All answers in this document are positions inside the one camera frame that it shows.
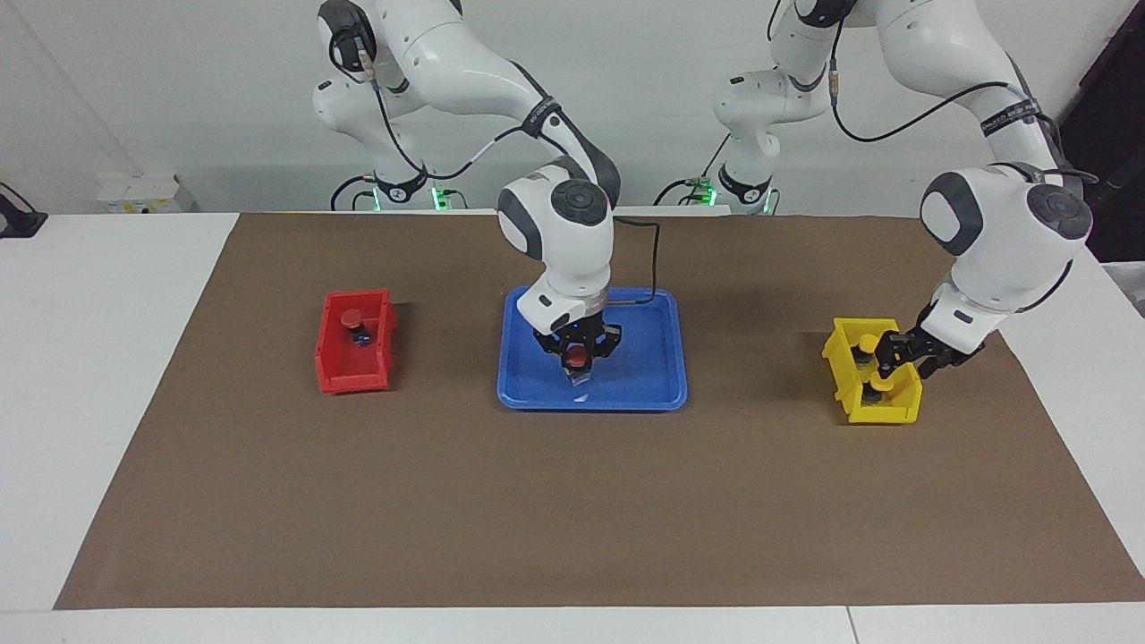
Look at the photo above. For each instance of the blue plastic tray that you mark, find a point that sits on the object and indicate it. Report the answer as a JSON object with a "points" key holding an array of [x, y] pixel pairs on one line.
{"points": [[644, 376]]}

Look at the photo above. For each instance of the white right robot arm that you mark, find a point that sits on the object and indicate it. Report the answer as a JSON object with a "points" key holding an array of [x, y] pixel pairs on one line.
{"points": [[555, 233]]}

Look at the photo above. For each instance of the yellow push button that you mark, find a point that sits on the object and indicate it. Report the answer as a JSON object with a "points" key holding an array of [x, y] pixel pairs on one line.
{"points": [[866, 342], [881, 386]]}

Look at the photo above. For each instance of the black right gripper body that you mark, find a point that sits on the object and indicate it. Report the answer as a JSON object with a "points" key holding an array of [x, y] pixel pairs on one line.
{"points": [[581, 333]]}

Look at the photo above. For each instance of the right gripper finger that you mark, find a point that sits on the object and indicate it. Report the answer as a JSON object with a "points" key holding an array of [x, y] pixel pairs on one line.
{"points": [[595, 354], [564, 355]]}

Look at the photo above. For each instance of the red plastic bin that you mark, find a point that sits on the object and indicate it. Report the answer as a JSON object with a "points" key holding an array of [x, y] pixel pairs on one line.
{"points": [[353, 380]]}

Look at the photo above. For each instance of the red push button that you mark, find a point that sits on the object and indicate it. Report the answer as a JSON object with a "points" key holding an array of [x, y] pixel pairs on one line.
{"points": [[351, 317], [577, 358]]}

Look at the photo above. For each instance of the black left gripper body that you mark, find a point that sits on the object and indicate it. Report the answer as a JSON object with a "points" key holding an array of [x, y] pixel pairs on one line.
{"points": [[948, 356]]}

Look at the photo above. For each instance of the small black device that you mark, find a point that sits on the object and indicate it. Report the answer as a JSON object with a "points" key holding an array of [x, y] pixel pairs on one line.
{"points": [[18, 222]]}

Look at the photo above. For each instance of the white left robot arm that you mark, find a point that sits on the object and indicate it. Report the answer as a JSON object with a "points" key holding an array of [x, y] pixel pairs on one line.
{"points": [[1002, 233]]}

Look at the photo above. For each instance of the white power box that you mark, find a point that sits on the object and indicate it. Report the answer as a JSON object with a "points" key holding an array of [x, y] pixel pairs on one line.
{"points": [[143, 192]]}

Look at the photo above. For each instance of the yellow plastic bin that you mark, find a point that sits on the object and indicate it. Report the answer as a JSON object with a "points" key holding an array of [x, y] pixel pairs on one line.
{"points": [[881, 411]]}

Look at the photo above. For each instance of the black stand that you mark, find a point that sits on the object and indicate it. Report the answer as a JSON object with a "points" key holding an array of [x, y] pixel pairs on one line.
{"points": [[1118, 134]]}

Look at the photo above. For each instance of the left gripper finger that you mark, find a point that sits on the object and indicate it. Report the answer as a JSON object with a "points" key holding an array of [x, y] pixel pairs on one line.
{"points": [[887, 353], [925, 370]]}

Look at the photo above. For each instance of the brown paper mat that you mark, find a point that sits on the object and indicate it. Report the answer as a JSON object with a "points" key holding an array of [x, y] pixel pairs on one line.
{"points": [[572, 501]]}

